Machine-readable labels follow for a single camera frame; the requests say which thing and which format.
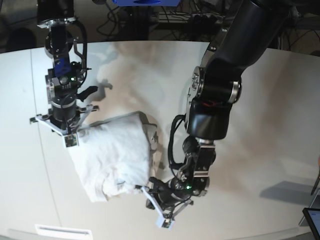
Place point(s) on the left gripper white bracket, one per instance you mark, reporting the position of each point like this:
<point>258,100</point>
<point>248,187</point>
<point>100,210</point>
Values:
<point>168,198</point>

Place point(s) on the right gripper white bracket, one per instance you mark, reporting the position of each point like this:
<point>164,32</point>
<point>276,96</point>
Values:
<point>64,117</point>

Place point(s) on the white T-shirt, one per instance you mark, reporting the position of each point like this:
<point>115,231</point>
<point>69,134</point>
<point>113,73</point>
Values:
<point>115,157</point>

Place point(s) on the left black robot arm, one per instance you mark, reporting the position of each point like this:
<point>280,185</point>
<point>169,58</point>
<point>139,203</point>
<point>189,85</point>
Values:
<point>247,30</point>

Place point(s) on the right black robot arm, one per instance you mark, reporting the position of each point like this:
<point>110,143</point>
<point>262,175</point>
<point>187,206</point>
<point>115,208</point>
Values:
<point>66,45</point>

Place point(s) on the white label strip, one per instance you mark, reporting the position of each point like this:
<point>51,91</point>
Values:
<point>63,232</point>

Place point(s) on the blue box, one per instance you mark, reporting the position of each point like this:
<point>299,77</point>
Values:
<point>144,3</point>

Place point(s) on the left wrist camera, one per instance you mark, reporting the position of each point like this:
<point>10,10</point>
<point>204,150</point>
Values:
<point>166,223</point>

